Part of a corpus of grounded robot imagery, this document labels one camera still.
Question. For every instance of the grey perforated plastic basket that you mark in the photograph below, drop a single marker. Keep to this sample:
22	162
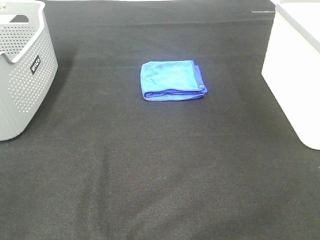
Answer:
28	65

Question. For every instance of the black fabric table mat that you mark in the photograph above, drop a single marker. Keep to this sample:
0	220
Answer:
99	162

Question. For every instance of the blue towel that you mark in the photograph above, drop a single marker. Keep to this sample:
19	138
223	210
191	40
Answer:
171	81

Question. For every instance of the white plastic storage bin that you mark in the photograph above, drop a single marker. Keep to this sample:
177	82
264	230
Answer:
291	66

